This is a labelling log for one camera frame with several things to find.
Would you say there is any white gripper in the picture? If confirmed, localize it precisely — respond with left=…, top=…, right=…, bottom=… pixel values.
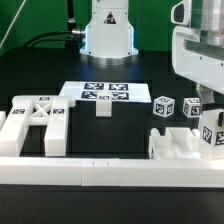
left=171, top=0, right=224, bottom=110

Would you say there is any black cable with connector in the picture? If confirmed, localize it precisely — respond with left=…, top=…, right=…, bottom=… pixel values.
left=23, top=28, right=87, bottom=48

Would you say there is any white marker base plate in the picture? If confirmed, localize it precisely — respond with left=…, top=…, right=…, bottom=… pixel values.
left=60, top=81, right=151, bottom=103

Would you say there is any thin white cable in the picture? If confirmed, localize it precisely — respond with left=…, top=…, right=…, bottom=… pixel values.
left=0, top=0, right=28, bottom=51

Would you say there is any white tagged cube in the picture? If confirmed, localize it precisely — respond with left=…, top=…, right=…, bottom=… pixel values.
left=153, top=96, right=175, bottom=118
left=182, top=98, right=201, bottom=118

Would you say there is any white tagged cube right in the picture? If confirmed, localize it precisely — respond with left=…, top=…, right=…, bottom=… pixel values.
left=182, top=98, right=201, bottom=118

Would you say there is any white U-shaped obstacle wall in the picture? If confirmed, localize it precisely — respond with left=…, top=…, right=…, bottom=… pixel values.
left=0, top=155, right=224, bottom=188

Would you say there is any white chair back frame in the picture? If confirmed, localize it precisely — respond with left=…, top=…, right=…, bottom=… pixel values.
left=0, top=95, right=76, bottom=157

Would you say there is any white chair seat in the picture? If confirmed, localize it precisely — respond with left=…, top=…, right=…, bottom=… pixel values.
left=148, top=127, right=201, bottom=160

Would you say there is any black vertical pole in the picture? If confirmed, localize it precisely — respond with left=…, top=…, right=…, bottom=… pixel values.
left=66, top=0, right=76, bottom=30

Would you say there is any white tagged cube left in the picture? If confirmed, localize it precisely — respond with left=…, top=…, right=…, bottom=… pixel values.
left=153, top=96, right=175, bottom=118

